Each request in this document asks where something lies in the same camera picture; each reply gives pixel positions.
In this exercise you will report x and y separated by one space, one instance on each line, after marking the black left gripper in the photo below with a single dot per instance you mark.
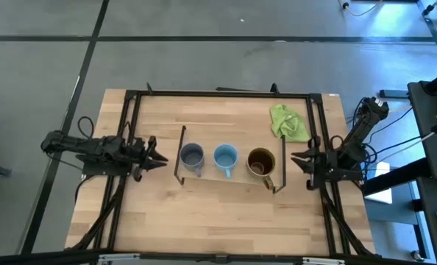
139 154

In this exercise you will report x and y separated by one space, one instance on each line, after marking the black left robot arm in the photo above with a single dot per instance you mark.
82 145

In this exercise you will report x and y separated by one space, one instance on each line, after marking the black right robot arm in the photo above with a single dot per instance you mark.
362 129

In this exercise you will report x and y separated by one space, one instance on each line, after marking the wooden shelf with black legs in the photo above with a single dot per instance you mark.
237 174

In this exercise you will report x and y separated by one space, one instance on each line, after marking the brown glazed mug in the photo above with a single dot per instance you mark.
260 162

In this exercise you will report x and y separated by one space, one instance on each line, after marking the black aluminium table frame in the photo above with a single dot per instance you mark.
204 94

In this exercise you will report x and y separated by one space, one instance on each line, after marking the light blue mug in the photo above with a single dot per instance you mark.
226 159

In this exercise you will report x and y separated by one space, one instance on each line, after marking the black desk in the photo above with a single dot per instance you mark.
430 121

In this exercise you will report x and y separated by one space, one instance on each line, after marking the black floor stand foot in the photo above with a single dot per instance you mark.
394 94

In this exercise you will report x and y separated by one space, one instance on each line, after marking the white floor box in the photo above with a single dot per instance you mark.
380 197

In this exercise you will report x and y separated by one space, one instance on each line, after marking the green cloth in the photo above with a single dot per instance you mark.
288 125

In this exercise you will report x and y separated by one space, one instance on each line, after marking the silver metal bracket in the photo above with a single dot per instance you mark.
323 262
119 258

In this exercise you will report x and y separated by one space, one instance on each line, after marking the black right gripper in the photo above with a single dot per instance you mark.
325 163

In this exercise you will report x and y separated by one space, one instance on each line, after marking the black caster wheel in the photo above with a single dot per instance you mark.
417 255

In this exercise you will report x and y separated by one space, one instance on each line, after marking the black camera rig beam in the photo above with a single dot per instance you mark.
38 258

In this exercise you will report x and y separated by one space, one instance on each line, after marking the grey mug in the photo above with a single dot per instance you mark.
192 157

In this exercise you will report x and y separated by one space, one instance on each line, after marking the dark grey side table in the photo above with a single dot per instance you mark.
430 221

